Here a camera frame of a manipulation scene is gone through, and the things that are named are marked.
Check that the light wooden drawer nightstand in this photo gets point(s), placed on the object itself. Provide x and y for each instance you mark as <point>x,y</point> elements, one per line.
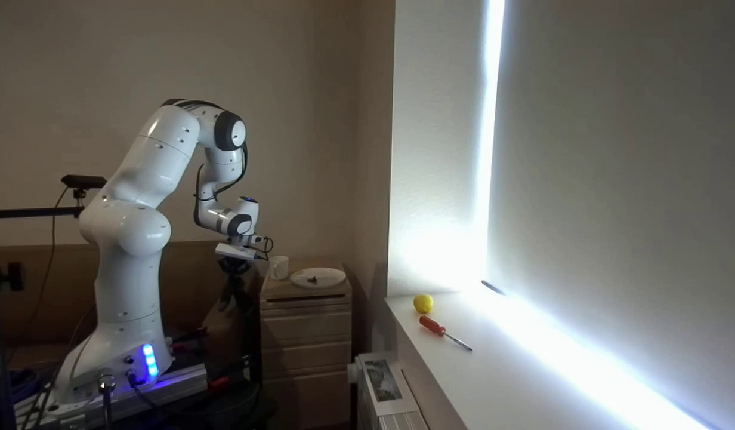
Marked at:
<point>307,351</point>

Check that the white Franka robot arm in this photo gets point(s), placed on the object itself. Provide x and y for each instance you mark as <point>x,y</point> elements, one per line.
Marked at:
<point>129,265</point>

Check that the white radiator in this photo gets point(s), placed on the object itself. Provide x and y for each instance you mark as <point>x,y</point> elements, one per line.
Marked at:
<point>394,415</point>

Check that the yellow ball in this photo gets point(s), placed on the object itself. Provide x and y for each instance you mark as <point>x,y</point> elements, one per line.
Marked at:
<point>423,305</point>

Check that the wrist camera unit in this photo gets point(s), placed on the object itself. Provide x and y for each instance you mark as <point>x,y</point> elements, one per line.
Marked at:
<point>262,242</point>

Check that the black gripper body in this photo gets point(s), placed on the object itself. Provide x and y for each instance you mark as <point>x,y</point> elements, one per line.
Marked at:
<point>235,261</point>

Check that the white plate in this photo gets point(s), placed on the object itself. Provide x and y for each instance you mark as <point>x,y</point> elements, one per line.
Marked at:
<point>318,278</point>

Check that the black boom rod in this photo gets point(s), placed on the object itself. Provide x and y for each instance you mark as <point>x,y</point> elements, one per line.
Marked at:
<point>35,214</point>

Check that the robot base mounting platform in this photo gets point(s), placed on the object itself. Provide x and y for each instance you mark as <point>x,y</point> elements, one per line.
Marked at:
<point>89,402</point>

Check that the grey roller blind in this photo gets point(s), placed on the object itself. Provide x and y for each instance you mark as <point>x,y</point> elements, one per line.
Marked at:
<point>622,176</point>

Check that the white windowsill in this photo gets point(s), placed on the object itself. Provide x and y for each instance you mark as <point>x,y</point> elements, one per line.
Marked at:
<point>494,373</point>

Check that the white mug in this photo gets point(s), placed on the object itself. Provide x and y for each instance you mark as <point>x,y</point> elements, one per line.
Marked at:
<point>279,269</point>

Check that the black camera on boom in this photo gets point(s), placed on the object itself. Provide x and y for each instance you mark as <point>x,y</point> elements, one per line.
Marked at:
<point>84,183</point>

